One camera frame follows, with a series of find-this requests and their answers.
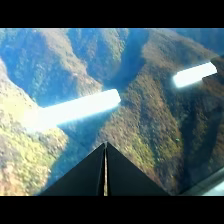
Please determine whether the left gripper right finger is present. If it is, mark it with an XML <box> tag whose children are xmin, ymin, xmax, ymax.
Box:
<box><xmin>106</xmin><ymin>142</ymin><xmax>170</xmax><ymax>197</ymax></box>

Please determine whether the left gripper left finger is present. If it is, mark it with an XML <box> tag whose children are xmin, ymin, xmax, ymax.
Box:
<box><xmin>39</xmin><ymin>142</ymin><xmax>106</xmax><ymax>197</ymax></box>

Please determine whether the silver frame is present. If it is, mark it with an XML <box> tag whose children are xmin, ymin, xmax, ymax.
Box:
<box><xmin>182</xmin><ymin>167</ymin><xmax>224</xmax><ymax>197</ymax></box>

